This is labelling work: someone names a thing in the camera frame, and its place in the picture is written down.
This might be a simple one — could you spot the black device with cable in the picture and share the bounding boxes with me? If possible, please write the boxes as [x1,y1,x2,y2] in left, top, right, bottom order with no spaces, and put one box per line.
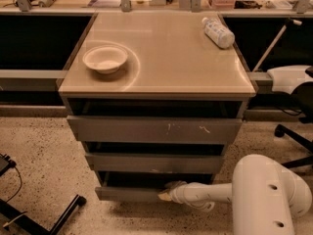
[0,154,22,202]

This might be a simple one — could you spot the clear plastic water bottle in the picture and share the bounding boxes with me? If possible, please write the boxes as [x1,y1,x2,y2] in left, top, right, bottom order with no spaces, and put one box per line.
[201,18,235,49]

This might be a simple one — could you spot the grey drawer cabinet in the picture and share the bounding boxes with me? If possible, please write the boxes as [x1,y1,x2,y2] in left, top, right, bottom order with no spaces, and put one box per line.
[56,11,258,201]

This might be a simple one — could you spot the black metal stand frame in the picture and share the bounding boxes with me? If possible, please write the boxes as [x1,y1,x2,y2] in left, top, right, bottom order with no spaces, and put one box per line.
[0,195,87,235]

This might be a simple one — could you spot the black gadgets on desk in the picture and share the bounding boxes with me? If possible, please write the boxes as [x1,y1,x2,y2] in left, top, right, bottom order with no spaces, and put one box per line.
[235,0,261,9]

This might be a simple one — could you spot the grey bottom drawer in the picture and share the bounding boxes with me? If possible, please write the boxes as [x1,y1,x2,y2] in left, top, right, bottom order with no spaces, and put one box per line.
[95,171,212,203]

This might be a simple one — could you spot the grey top drawer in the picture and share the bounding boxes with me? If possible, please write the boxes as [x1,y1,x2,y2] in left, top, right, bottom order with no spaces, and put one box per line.
[67,116,242,144]

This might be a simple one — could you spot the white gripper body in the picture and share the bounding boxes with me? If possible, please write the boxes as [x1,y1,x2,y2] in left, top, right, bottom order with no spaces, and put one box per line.
[168,182,215,212]

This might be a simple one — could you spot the grey drawer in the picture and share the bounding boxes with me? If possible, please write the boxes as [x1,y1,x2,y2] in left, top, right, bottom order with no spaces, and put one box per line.
[95,171,212,203]
[85,153,223,173]
[67,116,242,144]

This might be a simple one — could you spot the white stick with tip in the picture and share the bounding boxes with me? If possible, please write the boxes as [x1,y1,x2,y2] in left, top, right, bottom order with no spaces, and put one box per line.
[252,18,302,72]

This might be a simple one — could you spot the black office chair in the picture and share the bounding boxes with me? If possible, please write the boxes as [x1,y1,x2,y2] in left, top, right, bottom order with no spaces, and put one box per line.
[267,65,313,168]

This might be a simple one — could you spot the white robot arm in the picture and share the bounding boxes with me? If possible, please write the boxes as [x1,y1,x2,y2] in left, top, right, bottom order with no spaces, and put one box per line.
[158,154,312,235]

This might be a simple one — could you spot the grey middle drawer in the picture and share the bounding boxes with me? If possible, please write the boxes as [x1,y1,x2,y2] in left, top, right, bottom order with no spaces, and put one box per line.
[85,153,223,173]

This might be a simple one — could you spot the white paper bowl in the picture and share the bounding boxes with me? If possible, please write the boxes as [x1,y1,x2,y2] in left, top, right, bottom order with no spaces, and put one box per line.
[82,46,128,74]

